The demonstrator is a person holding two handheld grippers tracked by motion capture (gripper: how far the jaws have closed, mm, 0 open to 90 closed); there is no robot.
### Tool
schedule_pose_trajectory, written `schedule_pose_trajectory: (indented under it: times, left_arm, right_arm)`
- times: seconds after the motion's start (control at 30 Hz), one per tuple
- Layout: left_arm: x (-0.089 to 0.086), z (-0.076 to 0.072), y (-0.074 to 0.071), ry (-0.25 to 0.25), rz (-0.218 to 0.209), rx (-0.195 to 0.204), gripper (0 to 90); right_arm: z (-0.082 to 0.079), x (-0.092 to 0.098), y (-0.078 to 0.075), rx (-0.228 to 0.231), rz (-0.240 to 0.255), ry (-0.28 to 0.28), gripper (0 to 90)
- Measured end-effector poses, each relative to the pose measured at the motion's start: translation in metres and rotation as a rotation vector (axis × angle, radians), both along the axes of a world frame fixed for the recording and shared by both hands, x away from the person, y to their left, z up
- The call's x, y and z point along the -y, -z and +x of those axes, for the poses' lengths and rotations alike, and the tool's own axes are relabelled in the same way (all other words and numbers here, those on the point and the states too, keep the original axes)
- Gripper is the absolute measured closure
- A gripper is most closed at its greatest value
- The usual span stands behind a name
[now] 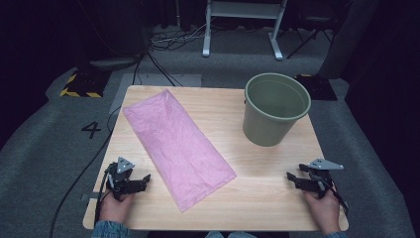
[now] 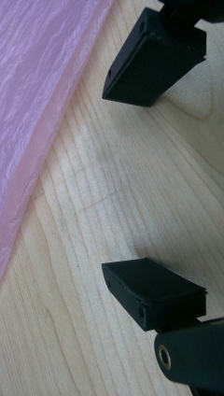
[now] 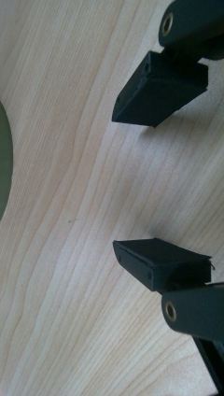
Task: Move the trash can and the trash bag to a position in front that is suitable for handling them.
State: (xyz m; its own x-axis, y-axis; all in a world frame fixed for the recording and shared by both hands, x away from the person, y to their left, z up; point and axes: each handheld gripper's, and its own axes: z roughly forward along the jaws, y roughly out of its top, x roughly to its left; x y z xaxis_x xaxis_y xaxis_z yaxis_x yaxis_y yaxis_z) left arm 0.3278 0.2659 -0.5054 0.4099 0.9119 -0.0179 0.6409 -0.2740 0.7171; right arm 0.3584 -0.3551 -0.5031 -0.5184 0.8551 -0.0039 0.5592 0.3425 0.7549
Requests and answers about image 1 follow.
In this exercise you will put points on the black tripod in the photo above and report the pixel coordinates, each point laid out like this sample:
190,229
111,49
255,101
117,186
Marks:
307,41

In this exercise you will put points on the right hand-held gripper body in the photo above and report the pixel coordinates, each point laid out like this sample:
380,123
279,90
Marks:
322,178

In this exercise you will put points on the grey tape tab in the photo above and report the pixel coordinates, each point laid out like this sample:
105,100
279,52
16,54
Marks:
86,197

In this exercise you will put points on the white metal desk frame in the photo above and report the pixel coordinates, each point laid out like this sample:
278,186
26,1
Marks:
242,9

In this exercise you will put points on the pink plastic bag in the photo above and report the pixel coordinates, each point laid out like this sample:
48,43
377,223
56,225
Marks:
178,148

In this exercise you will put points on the yellow black striped stand base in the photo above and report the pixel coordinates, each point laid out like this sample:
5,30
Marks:
318,88
84,84

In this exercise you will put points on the person's left hand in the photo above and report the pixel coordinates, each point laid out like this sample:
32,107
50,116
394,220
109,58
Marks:
114,210

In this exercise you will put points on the person's legs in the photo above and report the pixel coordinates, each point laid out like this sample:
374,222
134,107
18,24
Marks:
231,235

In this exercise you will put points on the green plastic bucket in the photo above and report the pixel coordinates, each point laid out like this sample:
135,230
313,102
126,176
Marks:
269,127

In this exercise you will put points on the person's right hand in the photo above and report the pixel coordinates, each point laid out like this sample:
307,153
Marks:
325,213

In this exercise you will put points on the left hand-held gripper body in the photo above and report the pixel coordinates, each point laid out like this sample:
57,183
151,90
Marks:
120,180

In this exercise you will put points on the grey curtain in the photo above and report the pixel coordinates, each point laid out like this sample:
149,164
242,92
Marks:
350,36

